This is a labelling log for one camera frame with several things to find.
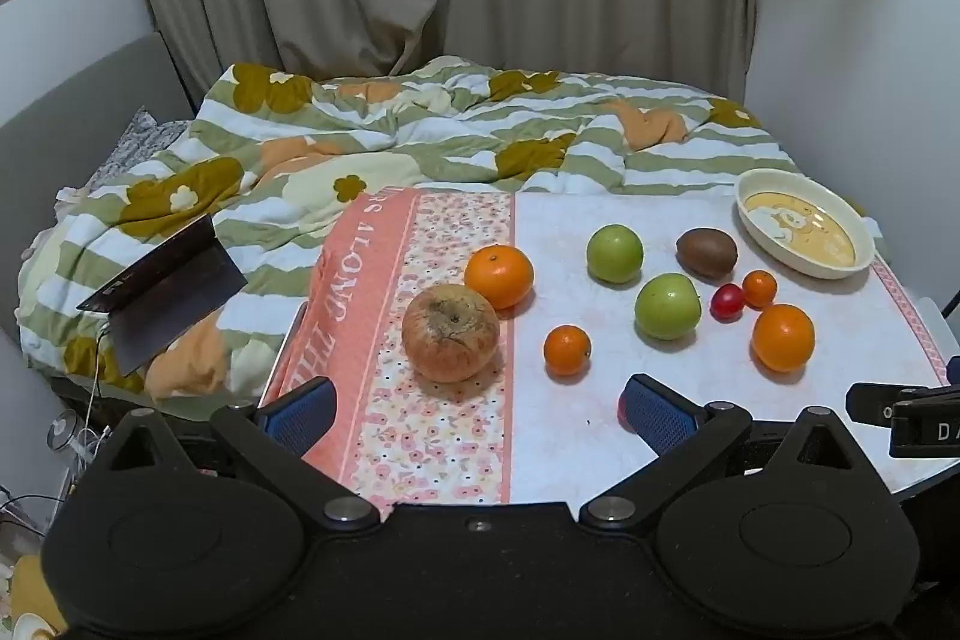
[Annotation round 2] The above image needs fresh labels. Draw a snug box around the green striped floral blanket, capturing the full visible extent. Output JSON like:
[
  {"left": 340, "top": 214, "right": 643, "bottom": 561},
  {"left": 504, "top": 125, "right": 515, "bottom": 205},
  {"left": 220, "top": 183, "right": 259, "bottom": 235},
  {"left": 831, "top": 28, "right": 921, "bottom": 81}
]
[{"left": 15, "top": 56, "right": 886, "bottom": 401}]

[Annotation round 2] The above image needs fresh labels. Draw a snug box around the red cherry tomato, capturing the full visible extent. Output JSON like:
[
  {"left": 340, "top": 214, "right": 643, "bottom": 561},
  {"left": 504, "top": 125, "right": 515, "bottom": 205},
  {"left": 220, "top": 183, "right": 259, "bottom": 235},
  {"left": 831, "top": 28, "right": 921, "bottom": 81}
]
[{"left": 709, "top": 284, "right": 746, "bottom": 323}]

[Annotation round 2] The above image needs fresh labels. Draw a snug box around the white cable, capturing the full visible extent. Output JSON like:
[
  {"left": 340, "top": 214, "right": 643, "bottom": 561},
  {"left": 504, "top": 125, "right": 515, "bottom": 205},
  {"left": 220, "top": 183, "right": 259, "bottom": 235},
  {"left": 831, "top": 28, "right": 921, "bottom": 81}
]
[{"left": 81, "top": 323, "right": 115, "bottom": 450}]

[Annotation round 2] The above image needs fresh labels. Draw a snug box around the cream cartoon print plate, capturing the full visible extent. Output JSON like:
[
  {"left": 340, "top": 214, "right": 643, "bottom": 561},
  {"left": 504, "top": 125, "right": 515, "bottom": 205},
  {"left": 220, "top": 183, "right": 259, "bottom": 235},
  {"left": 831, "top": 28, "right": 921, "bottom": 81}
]
[{"left": 734, "top": 168, "right": 876, "bottom": 280}]

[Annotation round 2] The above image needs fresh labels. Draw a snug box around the small mandarin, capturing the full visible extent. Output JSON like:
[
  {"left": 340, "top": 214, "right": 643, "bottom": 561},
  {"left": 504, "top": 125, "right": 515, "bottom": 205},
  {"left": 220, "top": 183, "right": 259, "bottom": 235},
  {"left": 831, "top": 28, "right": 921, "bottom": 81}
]
[{"left": 544, "top": 325, "right": 592, "bottom": 377}]

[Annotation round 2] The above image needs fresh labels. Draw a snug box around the orange-red cherry tomato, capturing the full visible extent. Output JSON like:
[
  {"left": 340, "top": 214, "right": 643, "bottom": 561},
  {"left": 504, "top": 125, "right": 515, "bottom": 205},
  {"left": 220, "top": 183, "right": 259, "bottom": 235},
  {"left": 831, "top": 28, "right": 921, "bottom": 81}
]
[{"left": 742, "top": 270, "right": 778, "bottom": 310}]

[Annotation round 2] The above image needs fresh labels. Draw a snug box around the brown kiwi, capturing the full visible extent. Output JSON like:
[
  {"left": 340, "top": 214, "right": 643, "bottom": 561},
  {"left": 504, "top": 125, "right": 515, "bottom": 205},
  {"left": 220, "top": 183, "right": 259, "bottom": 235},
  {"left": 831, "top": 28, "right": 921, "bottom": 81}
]
[{"left": 676, "top": 228, "right": 739, "bottom": 278}]

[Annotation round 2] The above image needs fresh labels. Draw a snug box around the grey patterned cloth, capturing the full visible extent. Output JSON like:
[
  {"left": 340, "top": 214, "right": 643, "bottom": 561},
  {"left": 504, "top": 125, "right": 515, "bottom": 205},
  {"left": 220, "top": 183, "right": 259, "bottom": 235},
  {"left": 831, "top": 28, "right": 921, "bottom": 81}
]
[{"left": 81, "top": 106, "right": 196, "bottom": 193}]

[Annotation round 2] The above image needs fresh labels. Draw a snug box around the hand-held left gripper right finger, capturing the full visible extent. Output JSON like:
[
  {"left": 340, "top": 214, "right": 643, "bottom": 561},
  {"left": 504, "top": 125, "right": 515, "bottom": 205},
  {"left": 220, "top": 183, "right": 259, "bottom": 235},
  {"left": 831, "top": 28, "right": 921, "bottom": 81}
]
[{"left": 577, "top": 374, "right": 871, "bottom": 525}]

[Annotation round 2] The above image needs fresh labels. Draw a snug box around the wrinkled reddish apple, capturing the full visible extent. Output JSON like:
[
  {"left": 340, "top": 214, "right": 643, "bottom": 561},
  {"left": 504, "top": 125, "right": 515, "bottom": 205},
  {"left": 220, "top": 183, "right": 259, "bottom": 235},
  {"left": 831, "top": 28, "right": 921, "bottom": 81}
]
[{"left": 401, "top": 284, "right": 501, "bottom": 384}]

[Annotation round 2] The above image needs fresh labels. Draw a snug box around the yellow object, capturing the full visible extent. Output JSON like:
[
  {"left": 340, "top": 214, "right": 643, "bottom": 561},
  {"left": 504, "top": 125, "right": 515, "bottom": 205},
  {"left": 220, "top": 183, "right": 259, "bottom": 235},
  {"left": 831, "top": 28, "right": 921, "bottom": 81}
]
[{"left": 6, "top": 554, "right": 70, "bottom": 633}]

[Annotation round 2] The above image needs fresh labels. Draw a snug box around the orange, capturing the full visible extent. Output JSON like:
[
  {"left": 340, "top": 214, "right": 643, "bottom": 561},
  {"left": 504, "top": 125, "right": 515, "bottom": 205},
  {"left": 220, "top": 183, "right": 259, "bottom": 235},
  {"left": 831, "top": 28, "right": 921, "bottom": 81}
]
[
  {"left": 752, "top": 304, "right": 816, "bottom": 373},
  {"left": 463, "top": 244, "right": 535, "bottom": 311}
]

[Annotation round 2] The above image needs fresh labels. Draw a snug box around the grey headboard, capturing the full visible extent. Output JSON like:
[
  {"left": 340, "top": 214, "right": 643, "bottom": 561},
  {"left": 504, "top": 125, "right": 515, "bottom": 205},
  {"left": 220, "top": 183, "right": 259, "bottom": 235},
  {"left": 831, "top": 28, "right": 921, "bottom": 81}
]
[{"left": 0, "top": 31, "right": 197, "bottom": 341}]

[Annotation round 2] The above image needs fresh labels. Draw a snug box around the small clear fan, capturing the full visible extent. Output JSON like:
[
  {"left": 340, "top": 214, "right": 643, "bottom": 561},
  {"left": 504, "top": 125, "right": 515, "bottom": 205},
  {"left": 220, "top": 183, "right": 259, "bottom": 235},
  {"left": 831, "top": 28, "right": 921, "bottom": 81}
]
[{"left": 46, "top": 410, "right": 85, "bottom": 462}]

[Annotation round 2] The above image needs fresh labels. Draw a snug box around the pink floral tablecloth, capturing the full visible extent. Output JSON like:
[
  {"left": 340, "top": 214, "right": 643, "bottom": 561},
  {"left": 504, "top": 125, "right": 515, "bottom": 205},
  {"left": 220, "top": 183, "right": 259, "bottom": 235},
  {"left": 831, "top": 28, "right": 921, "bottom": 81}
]
[{"left": 255, "top": 188, "right": 952, "bottom": 512}]

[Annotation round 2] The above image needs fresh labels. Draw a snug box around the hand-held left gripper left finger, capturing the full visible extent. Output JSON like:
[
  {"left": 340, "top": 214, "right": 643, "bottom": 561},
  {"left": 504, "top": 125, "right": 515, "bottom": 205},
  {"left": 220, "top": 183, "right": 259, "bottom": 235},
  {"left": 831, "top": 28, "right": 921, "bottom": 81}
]
[{"left": 97, "top": 377, "right": 383, "bottom": 525}]

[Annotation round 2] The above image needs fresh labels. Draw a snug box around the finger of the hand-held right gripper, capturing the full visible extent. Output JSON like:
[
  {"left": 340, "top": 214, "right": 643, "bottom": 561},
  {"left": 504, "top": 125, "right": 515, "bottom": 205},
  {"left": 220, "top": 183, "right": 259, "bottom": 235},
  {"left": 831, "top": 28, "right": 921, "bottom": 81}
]
[{"left": 846, "top": 382, "right": 901, "bottom": 427}]

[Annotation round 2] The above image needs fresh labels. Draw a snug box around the green apple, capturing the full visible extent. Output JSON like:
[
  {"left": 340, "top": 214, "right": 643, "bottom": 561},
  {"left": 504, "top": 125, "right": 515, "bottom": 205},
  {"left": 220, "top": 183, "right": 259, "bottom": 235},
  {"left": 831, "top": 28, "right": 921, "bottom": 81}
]
[
  {"left": 634, "top": 273, "right": 703, "bottom": 341},
  {"left": 586, "top": 224, "right": 644, "bottom": 284}
]

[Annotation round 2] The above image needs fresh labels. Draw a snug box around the dark laptop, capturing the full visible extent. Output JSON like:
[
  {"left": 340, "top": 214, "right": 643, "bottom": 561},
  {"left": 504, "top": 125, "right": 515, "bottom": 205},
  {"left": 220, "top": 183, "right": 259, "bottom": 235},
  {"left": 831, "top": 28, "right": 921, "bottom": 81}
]
[{"left": 76, "top": 214, "right": 248, "bottom": 377}]

